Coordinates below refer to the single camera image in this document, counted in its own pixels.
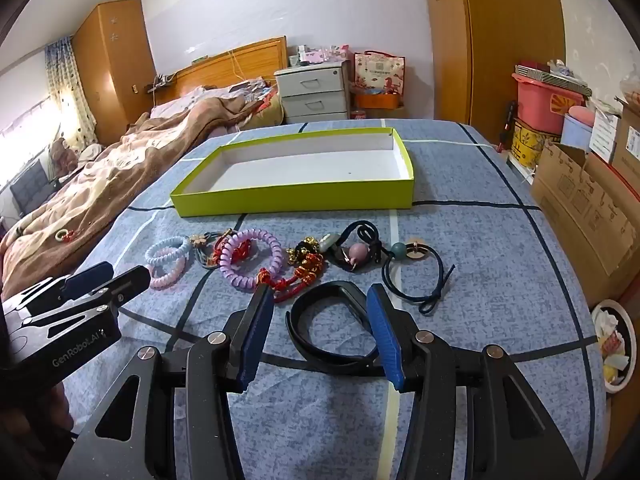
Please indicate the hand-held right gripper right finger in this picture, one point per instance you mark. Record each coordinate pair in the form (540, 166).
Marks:
(387, 345)

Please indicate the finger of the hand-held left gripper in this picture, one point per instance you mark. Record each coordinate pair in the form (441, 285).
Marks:
(90, 276)
(125, 282)

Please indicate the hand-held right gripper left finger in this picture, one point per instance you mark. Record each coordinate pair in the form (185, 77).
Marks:
(255, 345)

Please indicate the black band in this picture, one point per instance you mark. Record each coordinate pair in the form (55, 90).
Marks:
(300, 332)

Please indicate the green cardboard box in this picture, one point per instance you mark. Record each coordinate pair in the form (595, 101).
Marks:
(300, 170)

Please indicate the dark chair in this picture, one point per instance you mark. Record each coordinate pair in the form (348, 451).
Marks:
(30, 187)

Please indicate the brown blanket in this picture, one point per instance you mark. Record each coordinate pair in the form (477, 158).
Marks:
(125, 170)

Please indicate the brown teddy bear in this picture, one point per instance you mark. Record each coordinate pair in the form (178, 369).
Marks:
(62, 155)

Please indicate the blue checked cloth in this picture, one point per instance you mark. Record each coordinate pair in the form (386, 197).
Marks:
(500, 285)

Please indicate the pink bed sheet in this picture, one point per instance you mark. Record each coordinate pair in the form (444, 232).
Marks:
(175, 102)

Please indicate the patterned curtain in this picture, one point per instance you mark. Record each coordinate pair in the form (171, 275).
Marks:
(70, 90)

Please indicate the small wooden wardrobe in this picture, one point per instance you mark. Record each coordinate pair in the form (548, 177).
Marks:
(112, 60)

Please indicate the white trash bin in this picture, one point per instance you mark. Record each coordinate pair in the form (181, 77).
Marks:
(612, 347)

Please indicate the red can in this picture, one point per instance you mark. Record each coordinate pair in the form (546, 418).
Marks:
(359, 114)

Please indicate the large cardboard box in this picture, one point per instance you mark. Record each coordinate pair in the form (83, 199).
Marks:
(580, 205)

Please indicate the orange box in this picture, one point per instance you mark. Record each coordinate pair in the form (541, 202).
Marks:
(377, 100)

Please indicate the yellow patterned box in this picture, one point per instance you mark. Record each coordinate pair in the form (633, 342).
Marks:
(532, 142)

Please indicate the wooden headboard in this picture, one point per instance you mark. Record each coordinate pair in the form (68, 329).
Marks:
(250, 57)

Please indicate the grey drawer nightstand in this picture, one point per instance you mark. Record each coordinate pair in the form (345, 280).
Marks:
(312, 92)

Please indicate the red patterned gift bag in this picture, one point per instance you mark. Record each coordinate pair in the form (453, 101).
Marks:
(379, 72)

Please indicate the lavender box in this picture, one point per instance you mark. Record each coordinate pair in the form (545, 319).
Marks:
(577, 132)

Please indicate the pink plastic bucket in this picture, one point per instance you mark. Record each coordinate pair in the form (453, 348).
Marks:
(542, 105)

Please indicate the clutter on nightstand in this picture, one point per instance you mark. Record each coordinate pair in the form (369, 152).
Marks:
(320, 54)

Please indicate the cardboard box white label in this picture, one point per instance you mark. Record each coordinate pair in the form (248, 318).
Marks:
(627, 135)

